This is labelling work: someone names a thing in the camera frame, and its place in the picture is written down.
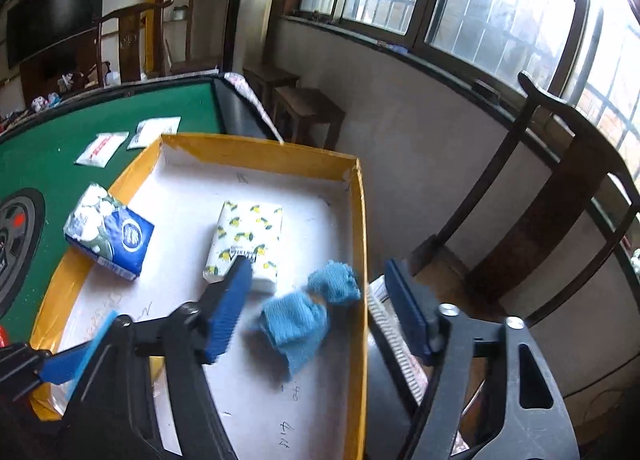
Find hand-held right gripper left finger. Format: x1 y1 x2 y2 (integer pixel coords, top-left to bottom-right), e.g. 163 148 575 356
55 256 254 460

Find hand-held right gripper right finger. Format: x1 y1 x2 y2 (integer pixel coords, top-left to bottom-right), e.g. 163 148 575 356
384 258 581 460

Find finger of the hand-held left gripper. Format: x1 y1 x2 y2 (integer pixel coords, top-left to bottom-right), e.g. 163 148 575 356
0 340 93 403
65 311 119 397

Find blue terry sock bundle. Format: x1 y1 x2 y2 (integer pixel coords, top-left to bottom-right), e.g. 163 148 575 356
252 260 362 381

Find lemon print tissue pack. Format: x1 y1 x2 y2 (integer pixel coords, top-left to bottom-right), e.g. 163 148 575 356
202 200 283 296

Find yellow cardboard box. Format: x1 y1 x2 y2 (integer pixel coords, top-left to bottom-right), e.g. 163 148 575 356
30 132 370 460

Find blue flower print tissue pack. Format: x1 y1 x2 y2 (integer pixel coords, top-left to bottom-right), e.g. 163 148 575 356
63 182 156 282

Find dark wooden armchair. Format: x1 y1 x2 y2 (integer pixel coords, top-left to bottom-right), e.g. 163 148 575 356
410 71 640 328

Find green felt mahjong table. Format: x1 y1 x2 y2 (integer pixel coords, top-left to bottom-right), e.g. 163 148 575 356
0 71 286 346

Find white packet with red label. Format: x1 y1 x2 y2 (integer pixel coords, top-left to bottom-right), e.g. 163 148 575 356
75 132 130 168

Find white paper scraps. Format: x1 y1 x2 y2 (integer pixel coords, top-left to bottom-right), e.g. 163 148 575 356
127 116 182 150

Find small wooden stool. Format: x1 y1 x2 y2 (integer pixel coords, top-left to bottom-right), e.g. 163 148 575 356
242 65 301 113
272 86 347 151

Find large barred window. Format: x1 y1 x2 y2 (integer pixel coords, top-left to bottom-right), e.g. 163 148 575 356
285 0 640 191

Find black flat television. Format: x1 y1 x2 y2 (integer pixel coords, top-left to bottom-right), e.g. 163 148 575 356
5 0 108 68

